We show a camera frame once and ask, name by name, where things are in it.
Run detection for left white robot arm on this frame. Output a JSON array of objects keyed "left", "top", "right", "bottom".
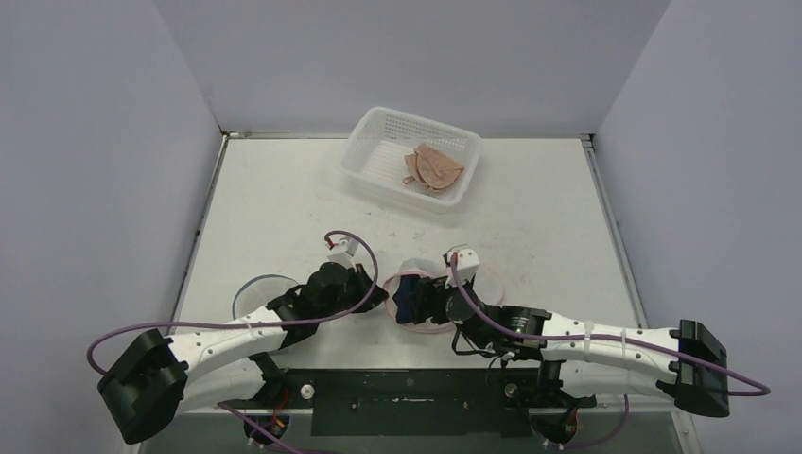
[{"left": 97, "top": 262, "right": 388, "bottom": 445}]

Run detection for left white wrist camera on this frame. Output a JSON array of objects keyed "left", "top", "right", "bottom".
[{"left": 327, "top": 236, "right": 359, "bottom": 269}]

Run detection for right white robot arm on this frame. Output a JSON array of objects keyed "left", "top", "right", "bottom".
[{"left": 392, "top": 277, "right": 730, "bottom": 418}]

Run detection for beige bra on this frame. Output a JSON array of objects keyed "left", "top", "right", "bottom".
[{"left": 402, "top": 144, "right": 464, "bottom": 191}]

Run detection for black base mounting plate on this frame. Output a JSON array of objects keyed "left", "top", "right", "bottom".
[{"left": 230, "top": 368, "right": 597, "bottom": 438}]

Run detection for pink-trimmed mesh laundry bag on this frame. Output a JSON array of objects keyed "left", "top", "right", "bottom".
[{"left": 382, "top": 256, "right": 506, "bottom": 335}]

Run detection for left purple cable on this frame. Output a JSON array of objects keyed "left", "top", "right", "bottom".
[{"left": 86, "top": 230, "right": 381, "bottom": 377}]

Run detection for blue-trimmed mesh laundry bag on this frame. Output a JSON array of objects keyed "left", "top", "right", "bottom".
[{"left": 232, "top": 274, "right": 298, "bottom": 319}]

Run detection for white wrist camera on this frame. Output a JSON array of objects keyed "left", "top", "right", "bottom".
[
  {"left": 327, "top": 236, "right": 359, "bottom": 269},
  {"left": 444, "top": 244, "right": 480, "bottom": 281}
]

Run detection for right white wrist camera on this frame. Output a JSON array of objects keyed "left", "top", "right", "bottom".
[{"left": 444, "top": 244, "right": 480, "bottom": 281}]

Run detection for navy blue bra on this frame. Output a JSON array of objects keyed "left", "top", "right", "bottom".
[{"left": 392, "top": 274, "right": 421, "bottom": 324}]

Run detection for white perforated plastic basket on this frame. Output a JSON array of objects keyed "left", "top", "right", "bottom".
[{"left": 340, "top": 107, "right": 483, "bottom": 213}]

